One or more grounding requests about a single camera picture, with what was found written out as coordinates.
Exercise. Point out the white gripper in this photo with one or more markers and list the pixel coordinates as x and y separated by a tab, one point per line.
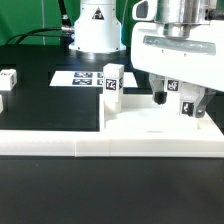
183	40

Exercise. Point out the white square table top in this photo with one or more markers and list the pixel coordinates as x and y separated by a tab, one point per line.
143	129

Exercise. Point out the white sheet with tags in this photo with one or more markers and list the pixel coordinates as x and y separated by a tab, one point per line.
77	79

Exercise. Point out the white L-shaped obstacle fence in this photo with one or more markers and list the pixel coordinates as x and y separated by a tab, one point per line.
53	143

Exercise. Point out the white part at left edge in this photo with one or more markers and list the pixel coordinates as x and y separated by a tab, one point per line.
1	104

